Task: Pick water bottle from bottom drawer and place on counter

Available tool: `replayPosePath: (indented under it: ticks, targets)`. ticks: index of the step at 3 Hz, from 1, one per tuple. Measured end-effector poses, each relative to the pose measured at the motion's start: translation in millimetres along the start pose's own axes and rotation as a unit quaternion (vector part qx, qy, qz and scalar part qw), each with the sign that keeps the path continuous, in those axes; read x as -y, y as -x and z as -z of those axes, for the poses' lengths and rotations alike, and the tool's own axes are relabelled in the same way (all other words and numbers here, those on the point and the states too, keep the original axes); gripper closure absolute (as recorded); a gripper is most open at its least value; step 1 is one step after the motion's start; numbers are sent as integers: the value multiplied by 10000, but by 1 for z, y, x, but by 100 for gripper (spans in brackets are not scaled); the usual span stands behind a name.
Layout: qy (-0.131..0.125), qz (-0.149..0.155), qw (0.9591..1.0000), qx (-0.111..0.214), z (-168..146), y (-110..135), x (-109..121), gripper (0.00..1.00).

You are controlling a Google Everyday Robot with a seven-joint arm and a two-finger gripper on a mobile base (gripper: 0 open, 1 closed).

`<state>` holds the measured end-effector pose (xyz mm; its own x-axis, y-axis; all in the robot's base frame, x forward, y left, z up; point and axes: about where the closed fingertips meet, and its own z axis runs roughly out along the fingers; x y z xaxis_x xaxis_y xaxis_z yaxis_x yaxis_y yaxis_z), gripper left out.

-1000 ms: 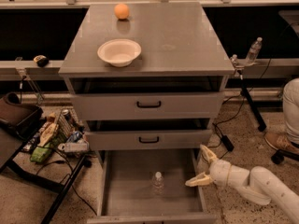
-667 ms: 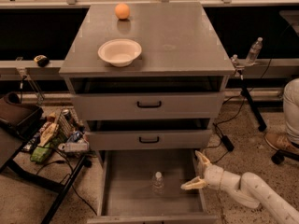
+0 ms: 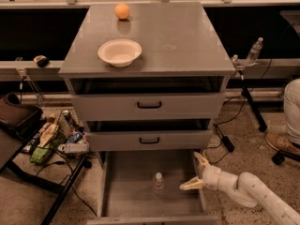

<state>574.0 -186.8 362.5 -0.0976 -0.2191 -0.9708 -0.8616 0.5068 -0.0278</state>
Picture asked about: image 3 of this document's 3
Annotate grey middle drawer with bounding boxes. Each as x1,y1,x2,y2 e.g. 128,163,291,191
86,130,213,151

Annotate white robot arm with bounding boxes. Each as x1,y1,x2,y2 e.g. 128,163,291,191
180,152,300,225

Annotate green snack bag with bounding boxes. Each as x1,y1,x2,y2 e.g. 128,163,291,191
30,142,57,164

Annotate black chair caster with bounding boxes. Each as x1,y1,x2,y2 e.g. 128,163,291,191
272,150,300,165

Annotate black power adapter cable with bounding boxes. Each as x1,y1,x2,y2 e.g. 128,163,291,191
201,59,273,165

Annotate person leg light trousers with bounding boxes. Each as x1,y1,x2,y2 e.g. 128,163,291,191
284,79,300,146

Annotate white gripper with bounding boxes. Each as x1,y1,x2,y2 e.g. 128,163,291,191
179,152,238,192

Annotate grey drawer cabinet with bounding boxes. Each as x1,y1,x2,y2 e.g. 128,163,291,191
58,1,236,225

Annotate background clear water bottle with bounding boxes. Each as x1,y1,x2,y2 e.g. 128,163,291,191
247,37,263,66

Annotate brown shoe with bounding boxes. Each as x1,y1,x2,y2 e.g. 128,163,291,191
265,133,300,155

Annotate orange fruit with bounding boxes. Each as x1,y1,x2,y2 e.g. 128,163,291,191
114,4,130,20

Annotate brown bag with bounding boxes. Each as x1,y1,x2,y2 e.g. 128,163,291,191
0,93,43,141

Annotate grey top drawer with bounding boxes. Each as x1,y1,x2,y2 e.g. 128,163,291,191
71,93,225,121

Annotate clear plastic water bottle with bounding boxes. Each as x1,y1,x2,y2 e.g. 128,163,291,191
152,172,165,196

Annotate white paper bowl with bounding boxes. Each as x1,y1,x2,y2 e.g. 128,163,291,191
97,39,142,68

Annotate grey open bottom drawer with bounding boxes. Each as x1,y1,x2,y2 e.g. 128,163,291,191
87,150,218,225

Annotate wire basket of snacks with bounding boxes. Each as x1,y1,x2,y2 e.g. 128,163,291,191
37,110,90,155

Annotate black tripod stand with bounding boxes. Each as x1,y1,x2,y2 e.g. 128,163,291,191
231,54,267,132

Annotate black tape measure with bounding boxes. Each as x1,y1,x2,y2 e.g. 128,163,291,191
34,55,50,68

